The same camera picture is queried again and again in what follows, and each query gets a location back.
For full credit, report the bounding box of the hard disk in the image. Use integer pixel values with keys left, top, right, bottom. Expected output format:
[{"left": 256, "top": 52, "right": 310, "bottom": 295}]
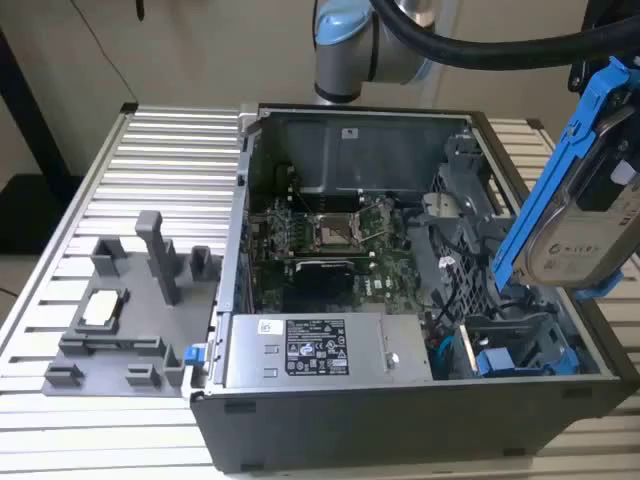
[{"left": 492, "top": 55, "right": 640, "bottom": 303}]

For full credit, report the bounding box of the disk bay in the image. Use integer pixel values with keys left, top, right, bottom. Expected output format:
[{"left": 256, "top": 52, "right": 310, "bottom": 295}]
[{"left": 457, "top": 294, "right": 601, "bottom": 381}]

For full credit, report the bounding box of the grey metal drive cage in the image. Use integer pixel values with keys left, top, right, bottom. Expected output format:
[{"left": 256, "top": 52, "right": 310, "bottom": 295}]
[{"left": 422, "top": 132, "right": 521, "bottom": 301}]

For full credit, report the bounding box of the green motherboard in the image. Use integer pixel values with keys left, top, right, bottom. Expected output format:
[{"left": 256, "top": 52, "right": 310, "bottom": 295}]
[{"left": 248, "top": 194, "right": 431, "bottom": 314}]

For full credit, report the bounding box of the CPU socket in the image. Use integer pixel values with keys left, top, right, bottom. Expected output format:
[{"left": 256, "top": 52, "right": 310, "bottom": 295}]
[{"left": 304, "top": 212, "right": 369, "bottom": 251}]

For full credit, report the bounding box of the black graphics card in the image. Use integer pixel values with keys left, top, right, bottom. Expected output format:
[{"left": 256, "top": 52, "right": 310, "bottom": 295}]
[{"left": 292, "top": 257, "right": 374, "bottom": 301}]

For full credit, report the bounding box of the black grey PC case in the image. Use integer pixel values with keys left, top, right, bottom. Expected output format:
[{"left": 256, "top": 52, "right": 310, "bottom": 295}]
[{"left": 179, "top": 102, "right": 640, "bottom": 474}]

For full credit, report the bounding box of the silver power supply unit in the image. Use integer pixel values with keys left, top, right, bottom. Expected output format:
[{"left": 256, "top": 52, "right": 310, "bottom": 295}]
[{"left": 222, "top": 313, "right": 434, "bottom": 389}]

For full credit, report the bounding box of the grey parts rack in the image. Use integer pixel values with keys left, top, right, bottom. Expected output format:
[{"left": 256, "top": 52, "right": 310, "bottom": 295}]
[{"left": 43, "top": 209, "right": 224, "bottom": 399}]

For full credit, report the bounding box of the silver CPU chip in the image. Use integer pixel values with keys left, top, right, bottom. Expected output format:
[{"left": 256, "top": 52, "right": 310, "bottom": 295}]
[{"left": 82, "top": 289, "right": 124, "bottom": 325}]

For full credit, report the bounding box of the black desk stand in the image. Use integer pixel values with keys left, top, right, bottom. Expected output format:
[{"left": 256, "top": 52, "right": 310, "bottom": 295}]
[{"left": 0, "top": 29, "right": 86, "bottom": 256}]

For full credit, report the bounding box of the black wire bundle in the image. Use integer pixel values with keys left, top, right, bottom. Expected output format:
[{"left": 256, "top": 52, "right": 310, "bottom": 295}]
[{"left": 428, "top": 224, "right": 484, "bottom": 324}]

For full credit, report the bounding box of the blue wire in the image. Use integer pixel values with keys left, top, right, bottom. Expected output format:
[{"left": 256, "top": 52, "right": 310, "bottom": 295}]
[{"left": 432, "top": 334, "right": 457, "bottom": 374}]

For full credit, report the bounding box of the thin black wall cable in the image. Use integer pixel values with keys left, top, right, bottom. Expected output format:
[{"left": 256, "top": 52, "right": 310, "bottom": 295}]
[{"left": 69, "top": 0, "right": 137, "bottom": 104}]

